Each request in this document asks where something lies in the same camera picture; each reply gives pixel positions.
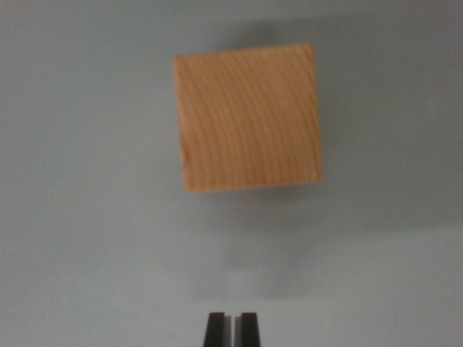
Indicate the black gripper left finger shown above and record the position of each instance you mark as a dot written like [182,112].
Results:
[216,330]

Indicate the grey plastic bin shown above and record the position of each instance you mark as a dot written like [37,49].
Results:
[72,180]

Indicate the wooden cube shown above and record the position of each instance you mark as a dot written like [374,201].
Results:
[247,119]

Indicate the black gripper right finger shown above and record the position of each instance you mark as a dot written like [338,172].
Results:
[249,330]

